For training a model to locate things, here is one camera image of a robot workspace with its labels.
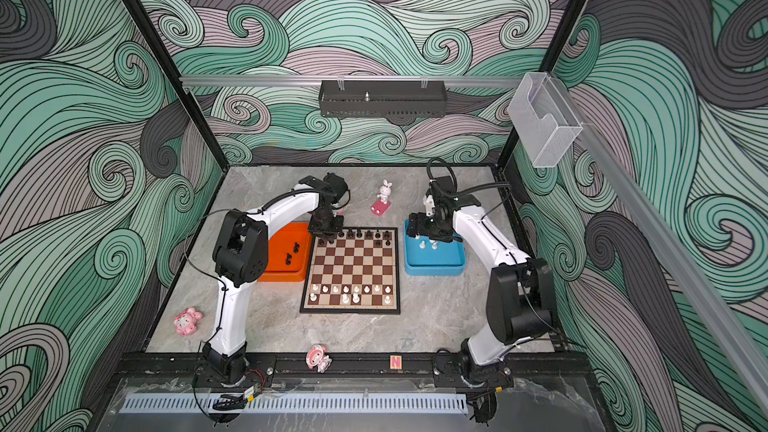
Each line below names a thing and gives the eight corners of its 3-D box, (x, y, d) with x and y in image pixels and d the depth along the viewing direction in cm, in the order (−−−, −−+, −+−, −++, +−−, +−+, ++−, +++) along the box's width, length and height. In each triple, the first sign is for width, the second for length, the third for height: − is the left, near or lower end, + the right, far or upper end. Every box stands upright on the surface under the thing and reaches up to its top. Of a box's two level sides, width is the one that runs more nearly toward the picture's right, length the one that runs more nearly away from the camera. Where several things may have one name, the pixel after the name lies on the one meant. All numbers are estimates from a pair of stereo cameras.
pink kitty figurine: (176, 335, 81) (168, 331, 78) (186, 312, 85) (179, 307, 82) (196, 335, 81) (189, 331, 78) (205, 312, 85) (199, 307, 82)
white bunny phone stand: (372, 213, 108) (371, 198, 101) (384, 194, 114) (384, 179, 107) (382, 217, 107) (382, 203, 100) (393, 198, 112) (394, 183, 106)
